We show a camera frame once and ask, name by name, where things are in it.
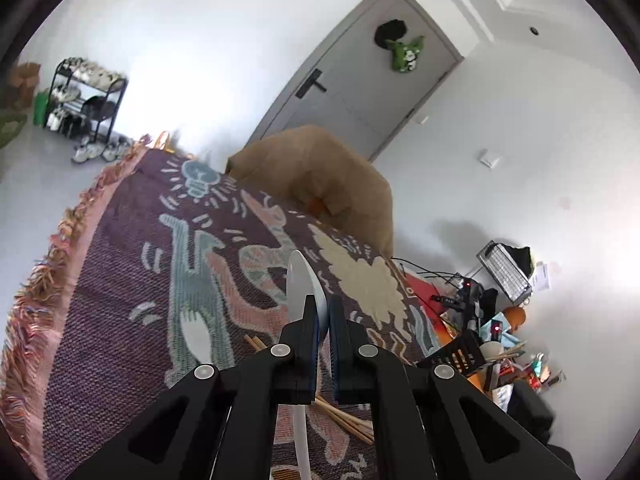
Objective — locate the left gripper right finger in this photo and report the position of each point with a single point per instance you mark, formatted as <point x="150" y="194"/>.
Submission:
<point x="364" y="373"/>

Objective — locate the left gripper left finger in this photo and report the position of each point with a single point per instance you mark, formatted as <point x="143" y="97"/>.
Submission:
<point x="283" y="374"/>

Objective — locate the white plastic spoon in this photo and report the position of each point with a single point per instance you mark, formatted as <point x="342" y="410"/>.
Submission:
<point x="301" y="282"/>

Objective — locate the black slotted utensil holder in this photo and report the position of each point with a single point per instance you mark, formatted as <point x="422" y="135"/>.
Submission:
<point x="463" y="354"/>

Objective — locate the orange ball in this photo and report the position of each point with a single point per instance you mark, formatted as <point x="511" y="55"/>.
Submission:
<point x="516" y="317"/>

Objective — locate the colourful woven figure blanket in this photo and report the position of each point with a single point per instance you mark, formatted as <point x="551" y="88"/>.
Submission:
<point x="94" y="335"/>

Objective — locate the led light panel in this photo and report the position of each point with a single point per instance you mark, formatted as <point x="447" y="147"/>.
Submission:
<point x="499" y="264"/>

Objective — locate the tan upholstered chair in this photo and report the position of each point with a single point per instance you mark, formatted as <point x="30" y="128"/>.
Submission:
<point x="314" y="170"/>

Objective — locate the grey door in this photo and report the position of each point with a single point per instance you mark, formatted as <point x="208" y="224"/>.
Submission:
<point x="348" y="86"/>

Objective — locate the green plush toy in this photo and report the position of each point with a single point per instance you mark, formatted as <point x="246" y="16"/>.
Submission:
<point x="405" y="54"/>

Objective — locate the black shoe rack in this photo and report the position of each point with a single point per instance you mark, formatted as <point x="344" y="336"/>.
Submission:
<point x="84" y="99"/>

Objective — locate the white wall switch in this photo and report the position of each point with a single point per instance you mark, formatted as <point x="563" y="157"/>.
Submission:
<point x="489" y="159"/>

